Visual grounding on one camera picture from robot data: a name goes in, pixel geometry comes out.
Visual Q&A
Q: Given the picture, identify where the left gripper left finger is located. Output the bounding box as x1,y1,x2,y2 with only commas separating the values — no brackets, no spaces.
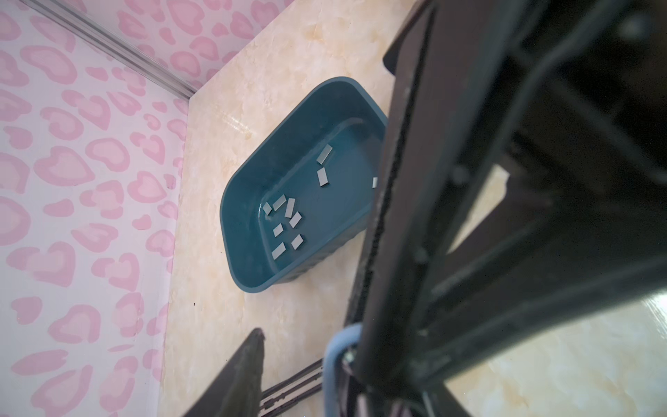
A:
185,328,265,416

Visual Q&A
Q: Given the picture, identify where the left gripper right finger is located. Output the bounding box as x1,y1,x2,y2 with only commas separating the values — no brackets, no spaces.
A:
343,1,666,416

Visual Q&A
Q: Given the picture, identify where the black stapler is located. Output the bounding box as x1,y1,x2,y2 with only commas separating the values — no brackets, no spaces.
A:
259,359,323,417

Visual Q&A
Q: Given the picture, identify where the staple strip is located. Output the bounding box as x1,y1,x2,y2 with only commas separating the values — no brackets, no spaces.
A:
316,144,333,165
271,243,287,261
317,168,329,187
285,198,296,218

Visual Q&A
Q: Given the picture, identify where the teal plastic tray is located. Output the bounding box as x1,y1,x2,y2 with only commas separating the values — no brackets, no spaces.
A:
220,76,387,293

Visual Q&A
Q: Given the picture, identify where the aluminium frame strut left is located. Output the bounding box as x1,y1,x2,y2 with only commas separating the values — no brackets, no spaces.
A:
22,0,196,100

